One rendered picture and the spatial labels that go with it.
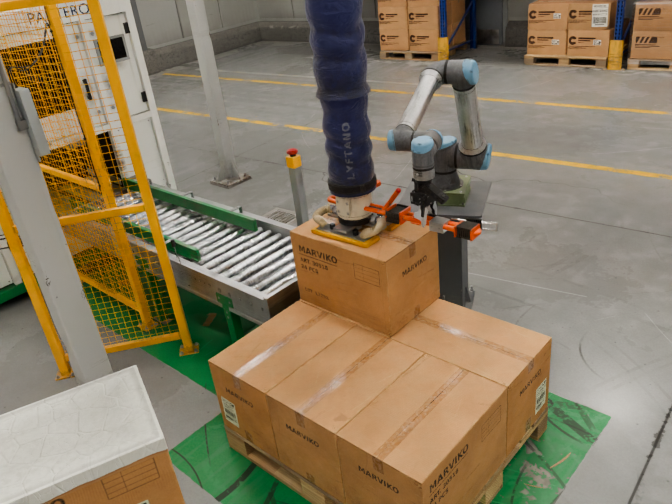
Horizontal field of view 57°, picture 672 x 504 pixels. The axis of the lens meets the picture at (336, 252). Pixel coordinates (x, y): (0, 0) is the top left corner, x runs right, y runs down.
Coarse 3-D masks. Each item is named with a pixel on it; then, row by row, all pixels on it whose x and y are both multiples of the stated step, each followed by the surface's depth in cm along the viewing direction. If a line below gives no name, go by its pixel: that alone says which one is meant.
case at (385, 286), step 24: (312, 240) 297; (336, 240) 291; (384, 240) 286; (408, 240) 283; (432, 240) 293; (312, 264) 305; (336, 264) 292; (360, 264) 280; (384, 264) 269; (408, 264) 283; (432, 264) 298; (312, 288) 313; (336, 288) 300; (360, 288) 287; (384, 288) 276; (408, 288) 288; (432, 288) 304; (336, 312) 308; (360, 312) 295; (384, 312) 283; (408, 312) 293
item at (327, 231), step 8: (328, 224) 301; (312, 232) 300; (320, 232) 296; (328, 232) 295; (336, 232) 293; (352, 232) 291; (360, 232) 290; (344, 240) 288; (352, 240) 285; (360, 240) 283; (368, 240) 283; (376, 240) 285
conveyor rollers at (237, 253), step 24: (120, 216) 450; (144, 216) 445; (168, 216) 446; (192, 216) 440; (144, 240) 415; (192, 240) 402; (216, 240) 403; (240, 240) 395; (264, 240) 390; (288, 240) 388; (216, 264) 373; (240, 264) 365; (264, 264) 365; (288, 264) 359; (264, 288) 344
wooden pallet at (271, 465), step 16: (544, 416) 292; (528, 432) 281; (240, 448) 304; (256, 448) 291; (256, 464) 299; (272, 464) 296; (288, 480) 286; (304, 480) 271; (496, 480) 265; (304, 496) 278; (320, 496) 267; (480, 496) 256
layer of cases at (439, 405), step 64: (320, 320) 305; (448, 320) 293; (256, 384) 268; (320, 384) 263; (384, 384) 259; (448, 384) 254; (512, 384) 252; (320, 448) 250; (384, 448) 228; (448, 448) 224; (512, 448) 271
